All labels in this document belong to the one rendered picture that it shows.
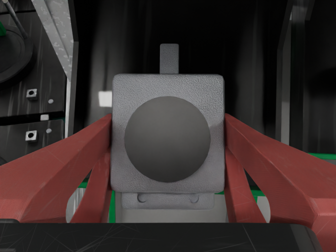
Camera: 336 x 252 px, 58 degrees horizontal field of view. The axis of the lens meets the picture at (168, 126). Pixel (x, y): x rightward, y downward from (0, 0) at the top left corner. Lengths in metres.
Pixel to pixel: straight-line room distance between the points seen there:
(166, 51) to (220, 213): 0.25
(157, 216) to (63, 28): 0.23
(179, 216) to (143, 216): 0.04
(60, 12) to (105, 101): 0.07
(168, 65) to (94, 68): 0.07
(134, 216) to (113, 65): 0.21
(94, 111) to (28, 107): 0.33
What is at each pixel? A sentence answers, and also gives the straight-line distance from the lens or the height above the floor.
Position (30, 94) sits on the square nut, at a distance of 0.55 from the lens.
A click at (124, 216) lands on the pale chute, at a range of 0.38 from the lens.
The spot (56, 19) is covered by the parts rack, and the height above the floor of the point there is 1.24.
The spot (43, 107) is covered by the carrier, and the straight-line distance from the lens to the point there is 0.53.
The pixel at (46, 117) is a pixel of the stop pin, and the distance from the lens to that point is 0.53.
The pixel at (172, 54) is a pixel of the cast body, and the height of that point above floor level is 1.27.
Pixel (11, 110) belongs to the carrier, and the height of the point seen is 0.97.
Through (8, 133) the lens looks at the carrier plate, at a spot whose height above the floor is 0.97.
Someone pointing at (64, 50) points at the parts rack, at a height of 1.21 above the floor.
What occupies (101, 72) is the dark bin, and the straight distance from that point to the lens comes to 0.22.
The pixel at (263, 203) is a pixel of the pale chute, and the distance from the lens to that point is 0.40.
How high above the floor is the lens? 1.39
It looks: 61 degrees down
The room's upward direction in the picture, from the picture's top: straight up
